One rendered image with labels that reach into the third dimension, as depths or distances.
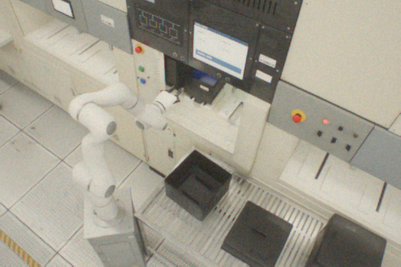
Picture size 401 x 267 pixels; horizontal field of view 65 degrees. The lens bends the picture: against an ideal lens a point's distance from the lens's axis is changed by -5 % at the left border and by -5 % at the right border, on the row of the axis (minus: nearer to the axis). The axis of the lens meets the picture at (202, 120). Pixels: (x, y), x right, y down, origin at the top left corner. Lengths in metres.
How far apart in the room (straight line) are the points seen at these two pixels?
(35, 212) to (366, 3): 2.72
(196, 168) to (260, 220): 0.52
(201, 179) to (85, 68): 1.27
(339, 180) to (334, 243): 0.49
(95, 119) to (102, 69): 1.29
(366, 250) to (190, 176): 1.04
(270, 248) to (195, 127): 0.88
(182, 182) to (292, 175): 0.66
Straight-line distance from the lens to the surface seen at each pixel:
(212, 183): 2.03
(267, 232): 1.84
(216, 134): 2.11
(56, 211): 2.97
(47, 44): 3.01
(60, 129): 3.45
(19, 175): 3.27
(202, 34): 1.57
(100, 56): 2.74
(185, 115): 2.20
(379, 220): 2.10
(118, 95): 1.41
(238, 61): 1.53
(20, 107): 3.81
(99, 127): 1.33
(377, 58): 1.30
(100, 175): 1.56
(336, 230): 1.79
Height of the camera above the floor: 2.53
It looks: 50 degrees down
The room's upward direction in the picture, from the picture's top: 4 degrees clockwise
